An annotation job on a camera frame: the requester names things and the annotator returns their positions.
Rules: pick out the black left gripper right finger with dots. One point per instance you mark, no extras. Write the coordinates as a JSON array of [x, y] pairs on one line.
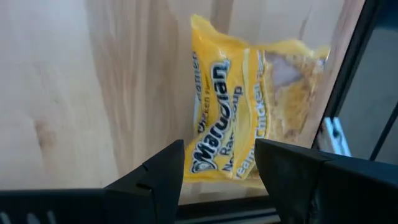
[[311, 193]]

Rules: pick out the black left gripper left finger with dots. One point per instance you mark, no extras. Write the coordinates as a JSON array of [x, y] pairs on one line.
[[149, 193]]

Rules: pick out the yellow Maruchan chicken ramen packet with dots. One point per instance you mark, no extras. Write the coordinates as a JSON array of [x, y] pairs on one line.
[[224, 109]]

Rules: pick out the silver corner bracket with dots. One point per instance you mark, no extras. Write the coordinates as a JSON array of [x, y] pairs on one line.
[[337, 137]]

